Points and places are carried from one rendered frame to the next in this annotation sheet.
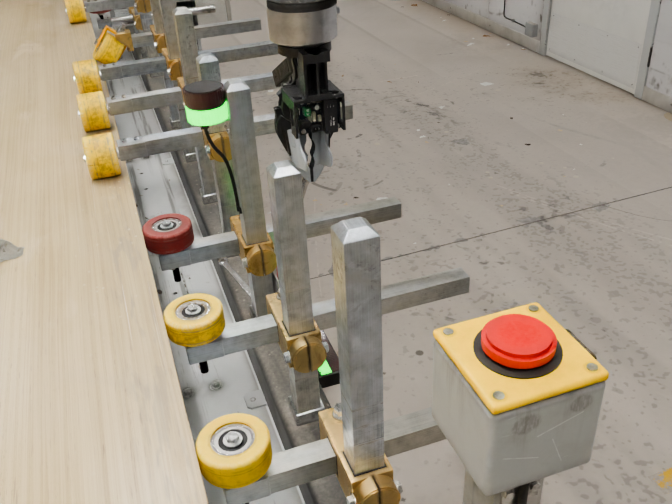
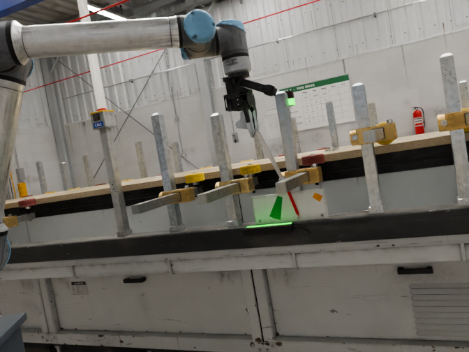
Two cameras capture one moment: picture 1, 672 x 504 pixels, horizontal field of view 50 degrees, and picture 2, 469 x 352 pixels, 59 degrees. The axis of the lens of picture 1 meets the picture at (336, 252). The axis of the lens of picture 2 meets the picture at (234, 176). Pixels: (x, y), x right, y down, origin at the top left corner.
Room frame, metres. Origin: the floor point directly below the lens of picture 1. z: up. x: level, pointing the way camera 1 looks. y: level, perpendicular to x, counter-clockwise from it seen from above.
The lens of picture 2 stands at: (1.83, -1.05, 0.96)
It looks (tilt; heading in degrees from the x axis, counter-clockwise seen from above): 3 degrees down; 132
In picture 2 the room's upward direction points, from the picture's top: 10 degrees counter-clockwise
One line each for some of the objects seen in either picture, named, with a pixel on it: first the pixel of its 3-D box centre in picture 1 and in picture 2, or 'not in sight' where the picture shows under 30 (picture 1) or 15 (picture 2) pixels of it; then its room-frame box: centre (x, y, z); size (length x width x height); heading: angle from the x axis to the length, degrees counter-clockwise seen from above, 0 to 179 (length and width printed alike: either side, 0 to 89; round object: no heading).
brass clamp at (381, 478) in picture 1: (357, 460); (176, 196); (0.57, -0.01, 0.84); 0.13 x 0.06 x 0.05; 18
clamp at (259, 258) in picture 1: (251, 244); (301, 176); (1.05, 0.14, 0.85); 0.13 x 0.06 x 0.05; 18
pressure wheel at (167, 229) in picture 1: (172, 251); (314, 169); (1.02, 0.27, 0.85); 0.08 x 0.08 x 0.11
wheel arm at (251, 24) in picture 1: (197, 32); not in sight; (2.05, 0.35, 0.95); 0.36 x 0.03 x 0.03; 108
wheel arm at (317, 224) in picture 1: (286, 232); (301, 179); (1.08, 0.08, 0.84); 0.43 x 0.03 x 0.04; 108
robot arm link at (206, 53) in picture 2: not in sight; (197, 42); (0.88, -0.07, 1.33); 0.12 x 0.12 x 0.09; 51
